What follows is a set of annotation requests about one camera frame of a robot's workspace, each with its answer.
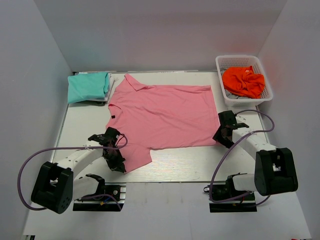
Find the orange t-shirt in basket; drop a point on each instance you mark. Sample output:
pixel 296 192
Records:
pixel 243 81

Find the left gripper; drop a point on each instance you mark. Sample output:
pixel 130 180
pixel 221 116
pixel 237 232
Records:
pixel 119 165

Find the white folded cloth under teal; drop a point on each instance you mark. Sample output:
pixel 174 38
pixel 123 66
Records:
pixel 112 81

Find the grey cloth in basket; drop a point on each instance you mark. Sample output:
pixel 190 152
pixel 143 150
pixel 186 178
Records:
pixel 237 98

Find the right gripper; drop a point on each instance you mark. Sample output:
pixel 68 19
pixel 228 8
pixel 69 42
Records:
pixel 218 137

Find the folded teal t-shirt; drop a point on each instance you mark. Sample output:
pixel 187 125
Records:
pixel 87 86

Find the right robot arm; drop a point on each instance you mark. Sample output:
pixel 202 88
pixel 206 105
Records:
pixel 274 170

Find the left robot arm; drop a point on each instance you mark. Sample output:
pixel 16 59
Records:
pixel 59 183

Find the pink t-shirt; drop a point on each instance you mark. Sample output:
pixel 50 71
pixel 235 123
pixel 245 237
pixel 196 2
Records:
pixel 157 117

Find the white plastic basket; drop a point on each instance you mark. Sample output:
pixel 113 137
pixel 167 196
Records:
pixel 227 61

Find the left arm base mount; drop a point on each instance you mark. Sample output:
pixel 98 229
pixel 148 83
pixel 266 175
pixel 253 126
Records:
pixel 111 198

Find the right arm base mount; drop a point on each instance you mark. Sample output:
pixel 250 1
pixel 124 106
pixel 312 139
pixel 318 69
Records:
pixel 220 192

